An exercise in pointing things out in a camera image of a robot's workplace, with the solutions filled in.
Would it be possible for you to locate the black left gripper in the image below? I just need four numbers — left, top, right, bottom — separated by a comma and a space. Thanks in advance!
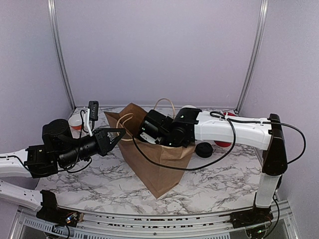
58, 128, 126, 168

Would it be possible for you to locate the brown paper bag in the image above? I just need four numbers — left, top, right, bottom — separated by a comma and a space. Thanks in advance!
104, 103, 195, 198

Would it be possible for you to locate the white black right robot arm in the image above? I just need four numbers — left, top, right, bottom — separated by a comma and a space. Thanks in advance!
138, 107, 288, 228

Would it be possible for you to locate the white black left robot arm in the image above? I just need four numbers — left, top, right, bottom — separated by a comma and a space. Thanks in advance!
0, 119, 126, 227

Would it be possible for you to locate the orange white ceramic bowl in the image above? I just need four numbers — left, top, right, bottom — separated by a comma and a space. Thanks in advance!
68, 114, 86, 131

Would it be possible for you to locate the stack of black paper cups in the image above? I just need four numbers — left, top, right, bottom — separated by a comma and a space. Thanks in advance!
182, 105, 198, 109

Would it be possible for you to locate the red ribbed plastic cup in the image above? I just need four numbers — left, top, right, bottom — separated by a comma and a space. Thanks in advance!
215, 112, 235, 148

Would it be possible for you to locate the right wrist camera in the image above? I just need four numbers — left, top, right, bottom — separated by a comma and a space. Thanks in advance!
140, 132, 160, 144

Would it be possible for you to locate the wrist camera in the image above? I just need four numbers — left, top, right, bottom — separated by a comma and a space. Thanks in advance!
140, 132, 160, 144
80, 101, 99, 136

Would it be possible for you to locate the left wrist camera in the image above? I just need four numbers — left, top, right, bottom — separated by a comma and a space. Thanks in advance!
80, 101, 99, 136

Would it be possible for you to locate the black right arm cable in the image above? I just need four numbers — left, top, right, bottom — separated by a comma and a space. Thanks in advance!
133, 111, 306, 225

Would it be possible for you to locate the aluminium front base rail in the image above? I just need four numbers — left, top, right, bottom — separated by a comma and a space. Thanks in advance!
9, 201, 300, 239

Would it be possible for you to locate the left aluminium frame post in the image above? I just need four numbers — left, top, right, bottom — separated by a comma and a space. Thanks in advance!
47, 0, 76, 111

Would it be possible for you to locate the aluminium frame post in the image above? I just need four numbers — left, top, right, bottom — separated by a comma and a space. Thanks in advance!
235, 0, 269, 114
47, 0, 76, 111

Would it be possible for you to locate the right aluminium frame post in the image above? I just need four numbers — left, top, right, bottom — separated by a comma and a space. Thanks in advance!
235, 0, 269, 114

